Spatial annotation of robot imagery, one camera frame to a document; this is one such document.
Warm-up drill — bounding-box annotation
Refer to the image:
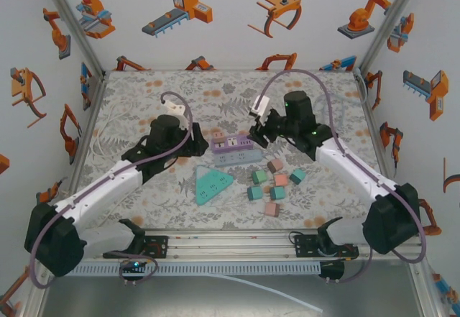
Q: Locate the black connector box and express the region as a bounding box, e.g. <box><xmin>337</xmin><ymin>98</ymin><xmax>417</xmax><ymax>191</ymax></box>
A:
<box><xmin>318</xmin><ymin>260</ymin><xmax>345</xmax><ymax>282</ymax></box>

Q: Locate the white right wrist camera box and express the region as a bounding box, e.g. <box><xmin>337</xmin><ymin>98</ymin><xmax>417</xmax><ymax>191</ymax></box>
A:
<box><xmin>250</xmin><ymin>95</ymin><xmax>271</xmax><ymax>116</ymax></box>

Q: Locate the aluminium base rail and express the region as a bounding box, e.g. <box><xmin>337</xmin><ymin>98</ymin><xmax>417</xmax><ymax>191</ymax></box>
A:
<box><xmin>34</xmin><ymin>229</ymin><xmax>427</xmax><ymax>264</ymax></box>

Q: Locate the aluminium lower rail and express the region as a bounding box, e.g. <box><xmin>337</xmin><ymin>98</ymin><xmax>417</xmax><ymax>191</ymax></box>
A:
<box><xmin>409</xmin><ymin>259</ymin><xmax>443</xmax><ymax>317</ymax></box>
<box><xmin>21</xmin><ymin>275</ymin><xmax>50</xmax><ymax>317</ymax></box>

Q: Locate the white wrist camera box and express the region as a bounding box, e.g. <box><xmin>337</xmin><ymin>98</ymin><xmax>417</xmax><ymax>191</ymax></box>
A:
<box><xmin>164</xmin><ymin>101</ymin><xmax>196</xmax><ymax>141</ymax></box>
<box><xmin>250</xmin><ymin>95</ymin><xmax>271</xmax><ymax>116</ymax></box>

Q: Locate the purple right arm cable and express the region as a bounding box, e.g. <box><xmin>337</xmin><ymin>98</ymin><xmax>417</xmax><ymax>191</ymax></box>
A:
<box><xmin>255</xmin><ymin>68</ymin><xmax>428</xmax><ymax>285</ymax></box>

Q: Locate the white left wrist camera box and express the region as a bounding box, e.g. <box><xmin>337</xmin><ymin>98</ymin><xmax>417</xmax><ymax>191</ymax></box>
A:
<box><xmin>164</xmin><ymin>101</ymin><xmax>196</xmax><ymax>141</ymax></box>

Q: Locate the purple power strip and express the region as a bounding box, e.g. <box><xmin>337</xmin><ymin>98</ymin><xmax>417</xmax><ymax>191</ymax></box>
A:
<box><xmin>210</xmin><ymin>134</ymin><xmax>254</xmax><ymax>155</ymax></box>

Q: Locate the metal sheet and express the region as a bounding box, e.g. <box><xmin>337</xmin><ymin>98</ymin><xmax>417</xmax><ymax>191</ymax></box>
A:
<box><xmin>35</xmin><ymin>275</ymin><xmax>425</xmax><ymax>317</ymax></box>

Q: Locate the grey corner cable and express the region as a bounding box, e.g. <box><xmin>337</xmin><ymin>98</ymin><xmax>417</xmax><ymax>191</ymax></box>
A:
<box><xmin>354</xmin><ymin>67</ymin><xmax>369</xmax><ymax>106</ymax></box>

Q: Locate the aluminium corner post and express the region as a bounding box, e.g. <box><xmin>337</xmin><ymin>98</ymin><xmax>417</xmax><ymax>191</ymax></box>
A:
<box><xmin>35</xmin><ymin>0</ymin><xmax>107</xmax><ymax>77</ymax></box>
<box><xmin>359</xmin><ymin>0</ymin><xmax>427</xmax><ymax>75</ymax></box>

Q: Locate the floral table mat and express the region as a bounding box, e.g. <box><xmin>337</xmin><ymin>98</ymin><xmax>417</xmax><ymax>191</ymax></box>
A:
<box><xmin>67</xmin><ymin>69</ymin><xmax>400</xmax><ymax>230</ymax></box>

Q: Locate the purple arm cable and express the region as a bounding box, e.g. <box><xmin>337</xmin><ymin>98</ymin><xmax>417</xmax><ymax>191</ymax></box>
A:
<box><xmin>30</xmin><ymin>92</ymin><xmax>193</xmax><ymax>289</ymax></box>
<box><xmin>255</xmin><ymin>68</ymin><xmax>428</xmax><ymax>285</ymax></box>

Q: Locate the grey slotted cable duct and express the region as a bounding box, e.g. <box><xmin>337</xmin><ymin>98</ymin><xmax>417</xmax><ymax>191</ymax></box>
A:
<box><xmin>49</xmin><ymin>263</ymin><xmax>321</xmax><ymax>276</ymax></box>

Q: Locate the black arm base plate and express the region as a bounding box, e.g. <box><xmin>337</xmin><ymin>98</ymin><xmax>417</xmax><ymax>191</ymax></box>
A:
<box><xmin>293</xmin><ymin>234</ymin><xmax>359</xmax><ymax>260</ymax></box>
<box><xmin>103</xmin><ymin>235</ymin><xmax>169</xmax><ymax>259</ymax></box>

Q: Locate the aluminium side rail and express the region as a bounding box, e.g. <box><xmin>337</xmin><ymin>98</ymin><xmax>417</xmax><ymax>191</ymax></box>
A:
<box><xmin>57</xmin><ymin>72</ymin><xmax>108</xmax><ymax>224</ymax></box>
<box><xmin>354</xmin><ymin>68</ymin><xmax>406</xmax><ymax>230</ymax></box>

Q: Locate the blue-grey power strip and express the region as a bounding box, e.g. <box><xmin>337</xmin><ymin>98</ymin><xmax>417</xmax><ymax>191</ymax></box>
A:
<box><xmin>211</xmin><ymin>149</ymin><xmax>263</xmax><ymax>167</ymax></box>

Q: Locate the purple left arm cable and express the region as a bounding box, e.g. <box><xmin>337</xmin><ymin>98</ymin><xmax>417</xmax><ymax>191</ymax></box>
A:
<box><xmin>30</xmin><ymin>92</ymin><xmax>193</xmax><ymax>289</ymax></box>

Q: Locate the teal triangular power strip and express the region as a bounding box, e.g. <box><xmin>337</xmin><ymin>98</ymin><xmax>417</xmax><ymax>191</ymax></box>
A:
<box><xmin>195</xmin><ymin>165</ymin><xmax>234</xmax><ymax>206</ymax></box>

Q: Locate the circuit board with green light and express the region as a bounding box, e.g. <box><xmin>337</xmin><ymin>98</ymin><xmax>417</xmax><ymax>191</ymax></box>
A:
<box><xmin>119</xmin><ymin>259</ymin><xmax>149</xmax><ymax>278</ymax></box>

